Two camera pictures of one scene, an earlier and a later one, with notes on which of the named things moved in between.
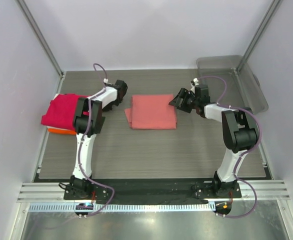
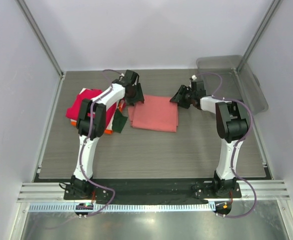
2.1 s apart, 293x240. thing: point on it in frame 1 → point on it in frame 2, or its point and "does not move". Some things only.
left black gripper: [107, 108] → [139, 97]
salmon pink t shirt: [152, 112] does not move
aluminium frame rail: [43, 192] does not move
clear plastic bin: [231, 82] does not move
